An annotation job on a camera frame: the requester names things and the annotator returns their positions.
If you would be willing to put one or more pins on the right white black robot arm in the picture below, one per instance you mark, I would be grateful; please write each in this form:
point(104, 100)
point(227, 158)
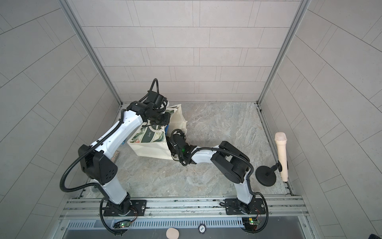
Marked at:
point(230, 161)

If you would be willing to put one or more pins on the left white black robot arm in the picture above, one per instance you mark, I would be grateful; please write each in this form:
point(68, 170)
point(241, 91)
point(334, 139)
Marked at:
point(97, 163)

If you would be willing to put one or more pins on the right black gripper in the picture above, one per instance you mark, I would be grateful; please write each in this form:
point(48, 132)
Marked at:
point(169, 140)

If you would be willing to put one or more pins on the aluminium rail frame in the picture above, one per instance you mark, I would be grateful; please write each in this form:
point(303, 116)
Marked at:
point(284, 213)

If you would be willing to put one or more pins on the cream canvas tote bag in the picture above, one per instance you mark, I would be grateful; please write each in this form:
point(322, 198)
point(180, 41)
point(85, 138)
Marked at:
point(151, 141)

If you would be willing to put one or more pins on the beige microphone on stand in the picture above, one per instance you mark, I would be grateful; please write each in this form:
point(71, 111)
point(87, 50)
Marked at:
point(281, 141)

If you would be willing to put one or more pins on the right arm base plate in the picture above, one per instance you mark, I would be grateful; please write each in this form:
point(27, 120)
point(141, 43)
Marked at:
point(232, 206)

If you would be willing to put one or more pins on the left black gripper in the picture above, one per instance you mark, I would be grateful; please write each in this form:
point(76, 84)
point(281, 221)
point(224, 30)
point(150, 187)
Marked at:
point(166, 121)

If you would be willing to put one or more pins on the round black white button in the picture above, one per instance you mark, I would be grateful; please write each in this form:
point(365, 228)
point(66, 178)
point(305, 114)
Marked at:
point(202, 228)

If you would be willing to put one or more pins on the green circuit board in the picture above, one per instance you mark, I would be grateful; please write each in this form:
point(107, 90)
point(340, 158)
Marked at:
point(250, 224)
point(122, 224)

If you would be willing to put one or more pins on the round beige disc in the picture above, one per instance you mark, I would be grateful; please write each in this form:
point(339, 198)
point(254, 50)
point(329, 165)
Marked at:
point(172, 233)

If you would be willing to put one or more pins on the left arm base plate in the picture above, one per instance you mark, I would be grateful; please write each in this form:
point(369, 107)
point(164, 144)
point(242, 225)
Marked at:
point(134, 207)

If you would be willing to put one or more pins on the left green circuit board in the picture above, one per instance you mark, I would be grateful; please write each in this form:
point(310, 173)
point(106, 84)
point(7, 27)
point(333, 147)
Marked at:
point(122, 224)

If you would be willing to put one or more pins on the right green circuit board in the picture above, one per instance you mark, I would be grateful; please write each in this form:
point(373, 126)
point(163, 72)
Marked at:
point(250, 224)

